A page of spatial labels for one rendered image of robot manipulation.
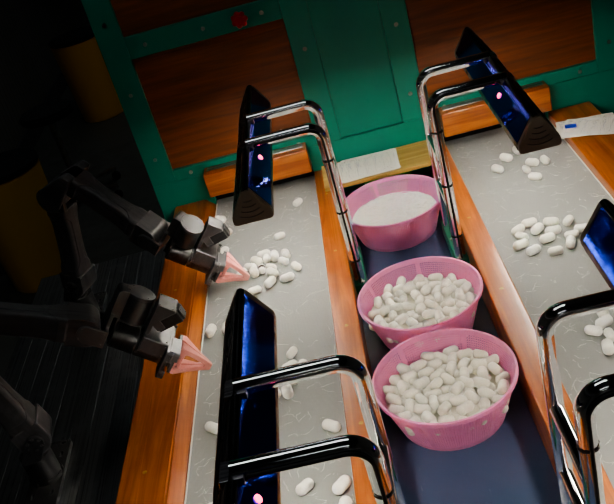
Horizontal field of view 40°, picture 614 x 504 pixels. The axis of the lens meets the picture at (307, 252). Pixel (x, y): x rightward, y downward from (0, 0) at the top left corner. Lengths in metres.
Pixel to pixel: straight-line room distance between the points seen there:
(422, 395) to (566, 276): 0.44
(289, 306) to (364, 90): 0.74
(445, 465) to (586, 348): 0.34
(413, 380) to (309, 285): 0.45
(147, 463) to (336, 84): 1.21
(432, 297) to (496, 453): 0.43
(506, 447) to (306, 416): 0.37
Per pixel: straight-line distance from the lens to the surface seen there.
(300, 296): 1.94
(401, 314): 1.78
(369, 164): 2.37
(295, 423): 1.60
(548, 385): 1.16
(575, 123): 2.39
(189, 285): 2.08
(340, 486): 1.44
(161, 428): 1.68
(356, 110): 2.41
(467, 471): 1.53
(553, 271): 1.85
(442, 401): 1.57
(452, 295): 1.84
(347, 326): 1.76
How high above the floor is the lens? 1.77
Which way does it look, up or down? 29 degrees down
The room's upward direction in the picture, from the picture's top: 17 degrees counter-clockwise
